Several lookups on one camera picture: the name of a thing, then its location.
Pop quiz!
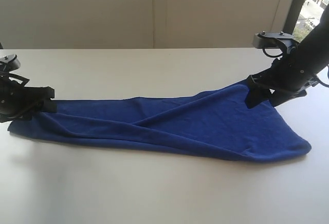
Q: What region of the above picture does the blue terry towel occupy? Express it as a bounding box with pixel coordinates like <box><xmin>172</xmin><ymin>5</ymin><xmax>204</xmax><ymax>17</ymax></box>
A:
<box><xmin>8</xmin><ymin>82</ymin><xmax>312</xmax><ymax>162</ymax></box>

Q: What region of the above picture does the dark window frame post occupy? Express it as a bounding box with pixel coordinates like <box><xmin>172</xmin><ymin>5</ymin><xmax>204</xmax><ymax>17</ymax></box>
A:
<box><xmin>272</xmin><ymin>0</ymin><xmax>304</xmax><ymax>34</ymax></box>

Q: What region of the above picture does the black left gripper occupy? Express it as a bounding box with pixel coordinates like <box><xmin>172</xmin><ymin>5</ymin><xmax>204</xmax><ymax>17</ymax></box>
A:
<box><xmin>1</xmin><ymin>72</ymin><xmax>57</xmax><ymax>123</ymax></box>

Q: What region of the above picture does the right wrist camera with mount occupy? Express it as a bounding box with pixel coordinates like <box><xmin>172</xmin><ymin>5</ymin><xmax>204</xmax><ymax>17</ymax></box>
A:
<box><xmin>252</xmin><ymin>31</ymin><xmax>299</xmax><ymax>58</ymax></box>

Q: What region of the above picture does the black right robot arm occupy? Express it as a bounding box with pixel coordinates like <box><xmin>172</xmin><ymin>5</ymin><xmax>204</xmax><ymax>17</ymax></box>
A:
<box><xmin>245</xmin><ymin>9</ymin><xmax>328</xmax><ymax>108</ymax></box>

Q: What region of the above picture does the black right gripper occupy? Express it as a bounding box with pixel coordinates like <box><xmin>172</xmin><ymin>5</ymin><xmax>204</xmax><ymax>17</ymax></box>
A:
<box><xmin>245</xmin><ymin>54</ymin><xmax>319</xmax><ymax>109</ymax></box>

